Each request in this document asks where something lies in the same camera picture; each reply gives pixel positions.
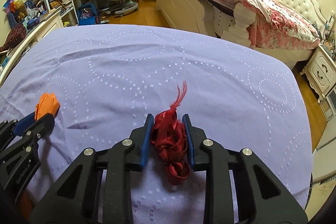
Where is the white nightstand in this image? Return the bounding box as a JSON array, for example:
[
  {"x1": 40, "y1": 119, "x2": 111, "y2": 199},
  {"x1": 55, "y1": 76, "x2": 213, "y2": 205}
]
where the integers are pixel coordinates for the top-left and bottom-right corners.
[{"x1": 300, "y1": 45, "x2": 336, "y2": 103}]

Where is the plastic drawer unit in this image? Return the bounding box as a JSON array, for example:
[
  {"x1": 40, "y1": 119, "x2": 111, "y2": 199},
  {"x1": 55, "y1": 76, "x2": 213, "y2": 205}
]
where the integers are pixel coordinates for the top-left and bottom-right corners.
[{"x1": 319, "y1": 89, "x2": 336, "y2": 121}]

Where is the purple tablecloth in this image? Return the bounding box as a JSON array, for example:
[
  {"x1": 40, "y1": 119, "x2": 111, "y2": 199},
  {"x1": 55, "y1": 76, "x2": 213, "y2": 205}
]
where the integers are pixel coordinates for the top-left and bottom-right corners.
[{"x1": 1, "y1": 24, "x2": 313, "y2": 223}]

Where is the blue basket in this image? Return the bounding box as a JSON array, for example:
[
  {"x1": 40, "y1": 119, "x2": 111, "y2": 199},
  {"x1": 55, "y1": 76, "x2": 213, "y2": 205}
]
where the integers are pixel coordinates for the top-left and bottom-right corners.
[{"x1": 77, "y1": 3, "x2": 101, "y2": 26}]

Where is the pink floral quilt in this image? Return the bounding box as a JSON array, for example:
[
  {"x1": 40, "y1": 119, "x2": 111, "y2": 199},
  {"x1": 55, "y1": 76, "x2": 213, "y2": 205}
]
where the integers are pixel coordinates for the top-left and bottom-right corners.
[{"x1": 213, "y1": 0, "x2": 320, "y2": 50}]

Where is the orange plastic bag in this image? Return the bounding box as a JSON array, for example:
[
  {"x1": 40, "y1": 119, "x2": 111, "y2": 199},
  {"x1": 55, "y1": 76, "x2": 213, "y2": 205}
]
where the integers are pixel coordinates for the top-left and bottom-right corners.
[{"x1": 34, "y1": 93, "x2": 60, "y2": 121}]

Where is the white bed frame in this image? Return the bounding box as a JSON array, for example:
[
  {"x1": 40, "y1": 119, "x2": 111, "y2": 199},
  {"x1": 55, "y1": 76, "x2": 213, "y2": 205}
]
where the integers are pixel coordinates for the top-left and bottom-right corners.
[{"x1": 156, "y1": 0, "x2": 321, "y2": 68}]

